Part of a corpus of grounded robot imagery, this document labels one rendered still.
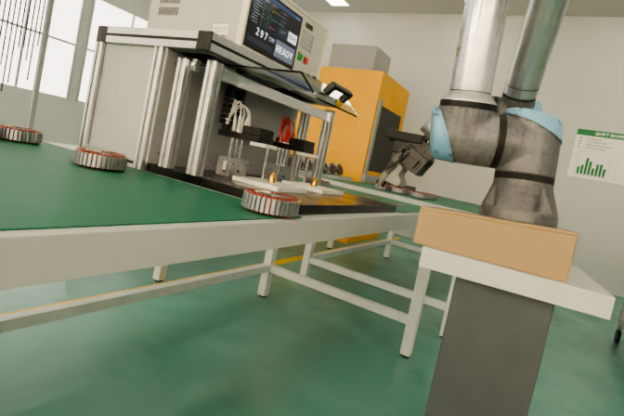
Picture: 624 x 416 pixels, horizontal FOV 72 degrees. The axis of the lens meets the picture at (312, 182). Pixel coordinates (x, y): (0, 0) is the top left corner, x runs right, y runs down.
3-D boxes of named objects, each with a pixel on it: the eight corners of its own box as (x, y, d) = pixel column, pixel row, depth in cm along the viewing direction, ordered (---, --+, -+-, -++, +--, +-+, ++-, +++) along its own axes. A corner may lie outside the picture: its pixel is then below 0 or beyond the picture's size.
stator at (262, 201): (308, 219, 85) (312, 201, 84) (267, 218, 76) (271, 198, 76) (270, 206, 92) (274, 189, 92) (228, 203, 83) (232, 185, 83)
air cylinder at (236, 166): (244, 178, 127) (248, 160, 127) (228, 176, 120) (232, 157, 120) (231, 175, 129) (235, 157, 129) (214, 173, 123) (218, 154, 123)
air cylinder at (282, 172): (288, 182, 148) (292, 166, 148) (276, 181, 142) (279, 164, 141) (277, 179, 151) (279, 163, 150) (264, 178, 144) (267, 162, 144)
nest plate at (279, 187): (306, 193, 121) (307, 188, 121) (277, 191, 108) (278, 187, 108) (264, 182, 128) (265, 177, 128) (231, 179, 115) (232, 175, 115)
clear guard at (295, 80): (357, 117, 120) (362, 96, 120) (317, 98, 99) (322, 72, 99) (264, 103, 136) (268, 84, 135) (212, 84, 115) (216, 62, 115)
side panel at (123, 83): (149, 171, 114) (171, 50, 112) (139, 170, 112) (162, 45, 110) (85, 152, 128) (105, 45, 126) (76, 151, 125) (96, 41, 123)
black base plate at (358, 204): (395, 212, 146) (396, 205, 146) (298, 214, 90) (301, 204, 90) (281, 183, 169) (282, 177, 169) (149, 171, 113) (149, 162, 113)
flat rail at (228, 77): (329, 122, 159) (331, 113, 159) (214, 77, 105) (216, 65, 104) (326, 121, 159) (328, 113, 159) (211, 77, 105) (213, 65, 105)
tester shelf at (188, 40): (334, 108, 161) (337, 96, 161) (209, 50, 102) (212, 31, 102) (243, 95, 183) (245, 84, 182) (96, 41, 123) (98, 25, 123)
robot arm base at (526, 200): (559, 227, 93) (566, 183, 93) (553, 227, 81) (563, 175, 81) (486, 215, 102) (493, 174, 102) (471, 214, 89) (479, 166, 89)
